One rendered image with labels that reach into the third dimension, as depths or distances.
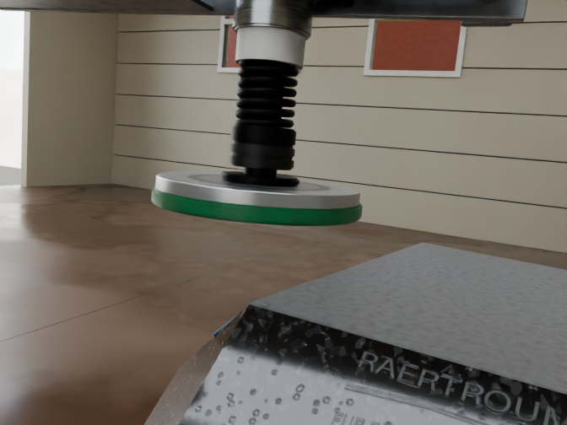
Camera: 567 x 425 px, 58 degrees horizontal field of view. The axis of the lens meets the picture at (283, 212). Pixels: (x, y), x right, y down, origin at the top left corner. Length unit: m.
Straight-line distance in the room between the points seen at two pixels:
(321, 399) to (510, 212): 6.18
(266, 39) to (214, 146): 7.26
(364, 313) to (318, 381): 0.06
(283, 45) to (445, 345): 0.33
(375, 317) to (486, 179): 6.12
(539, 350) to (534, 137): 6.11
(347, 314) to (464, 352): 0.07
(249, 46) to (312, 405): 0.35
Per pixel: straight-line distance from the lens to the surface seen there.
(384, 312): 0.33
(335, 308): 0.33
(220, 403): 0.30
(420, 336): 0.30
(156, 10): 0.69
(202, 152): 7.89
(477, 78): 6.52
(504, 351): 0.30
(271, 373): 0.29
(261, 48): 0.51
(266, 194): 0.43
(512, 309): 0.39
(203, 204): 0.44
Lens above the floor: 0.92
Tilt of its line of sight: 8 degrees down
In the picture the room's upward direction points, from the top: 5 degrees clockwise
